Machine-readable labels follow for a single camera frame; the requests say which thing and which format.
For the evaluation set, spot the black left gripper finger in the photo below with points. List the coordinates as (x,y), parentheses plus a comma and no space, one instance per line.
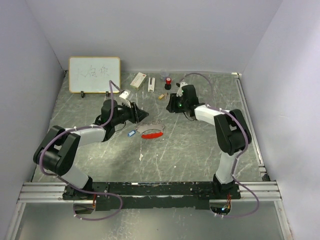
(141,117)
(141,113)

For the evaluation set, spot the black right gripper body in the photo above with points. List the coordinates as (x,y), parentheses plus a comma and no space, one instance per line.
(177,105)

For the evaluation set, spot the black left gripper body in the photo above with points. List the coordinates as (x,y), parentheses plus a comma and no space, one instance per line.
(127,113)

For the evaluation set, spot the yellow key tag with key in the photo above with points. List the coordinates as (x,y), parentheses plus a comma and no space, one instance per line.
(163,96)

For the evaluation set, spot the blue key tag with key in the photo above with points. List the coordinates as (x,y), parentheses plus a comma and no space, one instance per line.
(131,133)

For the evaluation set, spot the metal key organizer red handle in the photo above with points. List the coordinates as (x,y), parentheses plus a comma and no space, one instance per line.
(151,130)

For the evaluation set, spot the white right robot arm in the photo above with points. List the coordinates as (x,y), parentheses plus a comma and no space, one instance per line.
(233,135)

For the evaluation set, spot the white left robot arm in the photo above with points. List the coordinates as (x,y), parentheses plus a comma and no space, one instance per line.
(58,149)

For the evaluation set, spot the red black stamp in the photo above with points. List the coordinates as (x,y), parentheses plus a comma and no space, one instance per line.
(168,83)

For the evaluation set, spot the white stapler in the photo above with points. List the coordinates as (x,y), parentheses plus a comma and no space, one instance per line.
(151,84)

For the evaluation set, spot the green white staples box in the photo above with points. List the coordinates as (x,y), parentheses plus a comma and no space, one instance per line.
(138,80)

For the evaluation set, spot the clear plastic cup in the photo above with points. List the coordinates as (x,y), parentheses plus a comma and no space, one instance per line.
(164,74)

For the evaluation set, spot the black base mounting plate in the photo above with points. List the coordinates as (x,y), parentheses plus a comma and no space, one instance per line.
(149,195)

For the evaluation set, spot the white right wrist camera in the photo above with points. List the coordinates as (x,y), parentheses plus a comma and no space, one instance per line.
(180,88)

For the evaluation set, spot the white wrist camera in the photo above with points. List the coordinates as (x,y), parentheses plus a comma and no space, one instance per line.
(180,88)
(125,98)

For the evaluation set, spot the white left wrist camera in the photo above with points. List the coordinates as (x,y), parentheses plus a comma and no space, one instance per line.
(125,98)

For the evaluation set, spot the white board yellow frame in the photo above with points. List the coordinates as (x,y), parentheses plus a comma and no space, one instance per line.
(94,74)

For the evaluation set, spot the aluminium right side rail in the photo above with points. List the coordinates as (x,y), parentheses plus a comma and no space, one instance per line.
(262,168)

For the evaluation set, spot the aluminium rail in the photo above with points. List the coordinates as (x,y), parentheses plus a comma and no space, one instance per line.
(262,168)
(52,192)

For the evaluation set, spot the aluminium front rail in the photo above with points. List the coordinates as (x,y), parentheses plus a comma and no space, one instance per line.
(52,192)

